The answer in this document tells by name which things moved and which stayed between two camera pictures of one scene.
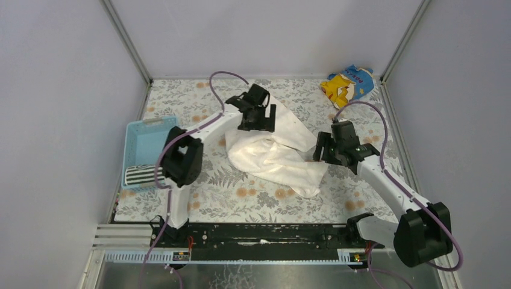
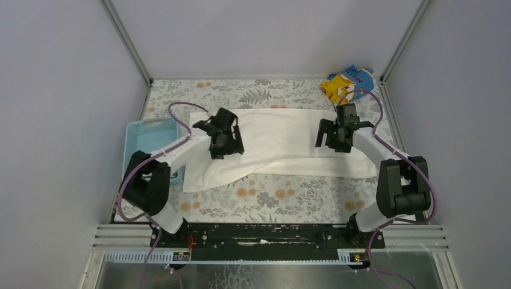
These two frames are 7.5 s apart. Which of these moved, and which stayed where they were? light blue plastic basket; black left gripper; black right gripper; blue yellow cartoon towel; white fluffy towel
Moved: white fluffy towel; black left gripper; black right gripper
Stayed: blue yellow cartoon towel; light blue plastic basket
